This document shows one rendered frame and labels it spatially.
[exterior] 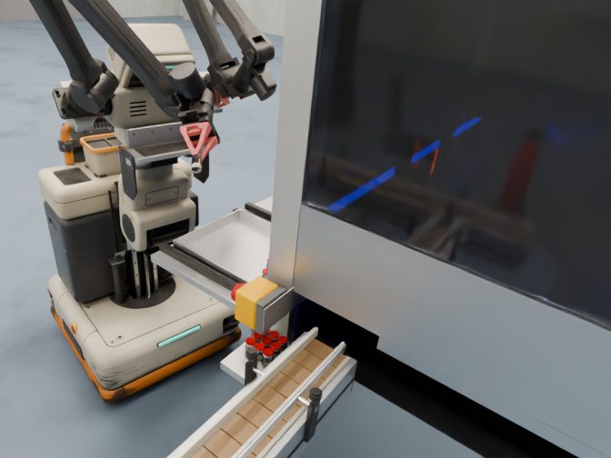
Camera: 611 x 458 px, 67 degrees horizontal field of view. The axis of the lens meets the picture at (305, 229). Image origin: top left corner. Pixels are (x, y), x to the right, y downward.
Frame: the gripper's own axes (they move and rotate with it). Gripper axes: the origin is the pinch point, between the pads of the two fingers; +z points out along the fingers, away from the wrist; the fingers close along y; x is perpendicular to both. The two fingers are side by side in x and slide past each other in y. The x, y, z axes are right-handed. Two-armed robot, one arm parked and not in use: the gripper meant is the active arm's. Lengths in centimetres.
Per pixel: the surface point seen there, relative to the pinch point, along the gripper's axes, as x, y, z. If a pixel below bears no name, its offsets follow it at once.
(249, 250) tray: 1.6, -35.0, 3.9
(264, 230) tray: 4.4, -40.9, -6.2
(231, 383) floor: -32, -122, 13
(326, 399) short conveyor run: 22, -14, 51
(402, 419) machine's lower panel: 35, -25, 54
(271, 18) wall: -96, -546, -983
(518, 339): 53, 0, 49
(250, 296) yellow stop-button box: 10.2, -6.5, 32.8
